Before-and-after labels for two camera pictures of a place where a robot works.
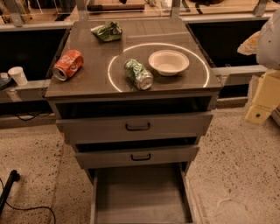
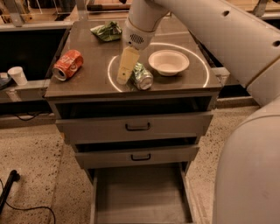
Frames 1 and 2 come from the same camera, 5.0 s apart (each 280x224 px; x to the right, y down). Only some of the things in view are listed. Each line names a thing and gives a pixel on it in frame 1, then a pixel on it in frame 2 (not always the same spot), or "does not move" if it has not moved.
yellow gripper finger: [266, 98] → [136, 38]
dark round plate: [5, 82] does not move
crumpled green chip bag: [110, 32] does not move
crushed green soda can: [137, 74] does not move
